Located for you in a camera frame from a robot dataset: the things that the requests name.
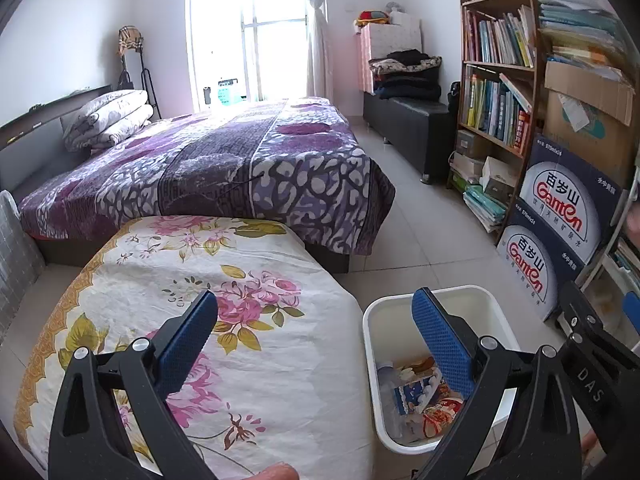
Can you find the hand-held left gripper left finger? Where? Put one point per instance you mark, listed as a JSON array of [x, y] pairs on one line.
[[185, 345]]

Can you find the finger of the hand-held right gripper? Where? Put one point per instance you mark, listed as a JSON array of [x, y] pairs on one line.
[[632, 312], [580, 310]]

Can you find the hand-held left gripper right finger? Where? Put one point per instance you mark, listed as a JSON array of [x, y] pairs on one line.
[[445, 345]]

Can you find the blue snack packet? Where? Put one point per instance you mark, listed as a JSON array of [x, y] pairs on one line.
[[415, 395]]

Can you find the white plastic bin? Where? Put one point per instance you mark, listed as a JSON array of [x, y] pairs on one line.
[[390, 310]]

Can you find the red printed snack packet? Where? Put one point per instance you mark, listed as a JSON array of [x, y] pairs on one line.
[[440, 417]]

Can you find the clear plastic bottle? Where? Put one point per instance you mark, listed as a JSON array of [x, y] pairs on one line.
[[387, 390]]

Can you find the person's left hand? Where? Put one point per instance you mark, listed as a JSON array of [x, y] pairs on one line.
[[277, 472]]

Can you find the white shelf rack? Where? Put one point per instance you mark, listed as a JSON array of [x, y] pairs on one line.
[[620, 260]]

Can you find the navy printed carton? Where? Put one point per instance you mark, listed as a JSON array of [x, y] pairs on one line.
[[565, 195], [535, 265]]

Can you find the floral tablecloth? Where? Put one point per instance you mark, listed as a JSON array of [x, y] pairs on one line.
[[150, 270]]

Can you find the stack of teal books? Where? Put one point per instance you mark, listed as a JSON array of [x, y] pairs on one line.
[[485, 207]]

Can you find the grey checkered cloth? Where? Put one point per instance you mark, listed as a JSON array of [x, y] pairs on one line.
[[17, 260]]

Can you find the purple patterned bed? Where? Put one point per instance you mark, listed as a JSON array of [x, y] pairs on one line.
[[225, 160]]

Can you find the brown cardboard box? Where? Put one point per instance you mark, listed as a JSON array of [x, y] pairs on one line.
[[585, 120]]

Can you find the row of thick books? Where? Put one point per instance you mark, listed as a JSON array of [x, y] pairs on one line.
[[492, 110]]

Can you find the black bench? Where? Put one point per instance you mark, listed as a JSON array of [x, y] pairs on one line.
[[410, 120]]

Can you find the wooden bookshelf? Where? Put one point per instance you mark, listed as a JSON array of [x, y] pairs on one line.
[[537, 85]]

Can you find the patterned pillow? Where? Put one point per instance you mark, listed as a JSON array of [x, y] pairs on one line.
[[112, 105], [107, 127]]

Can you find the pile of folded clothes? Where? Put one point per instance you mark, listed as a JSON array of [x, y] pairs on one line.
[[405, 77]]

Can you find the bed with purple blanket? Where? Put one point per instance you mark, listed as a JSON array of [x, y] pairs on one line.
[[35, 115]]

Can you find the row of thin books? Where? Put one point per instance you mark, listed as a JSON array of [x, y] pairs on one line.
[[495, 40]]

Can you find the stack of papers and folders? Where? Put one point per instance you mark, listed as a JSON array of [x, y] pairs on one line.
[[580, 20]]

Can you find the pink fabric cabinet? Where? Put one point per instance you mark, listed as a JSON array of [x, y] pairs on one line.
[[364, 60]]

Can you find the coat stand with plaid hat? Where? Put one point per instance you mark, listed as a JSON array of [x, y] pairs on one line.
[[131, 42]]

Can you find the white foam box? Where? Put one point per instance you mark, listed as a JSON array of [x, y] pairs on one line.
[[397, 35]]

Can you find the window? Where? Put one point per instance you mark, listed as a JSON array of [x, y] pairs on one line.
[[240, 35]]

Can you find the colourful plush toy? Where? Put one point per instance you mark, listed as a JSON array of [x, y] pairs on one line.
[[372, 17]]

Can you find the white curtain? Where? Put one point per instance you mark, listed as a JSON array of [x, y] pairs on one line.
[[317, 25]]

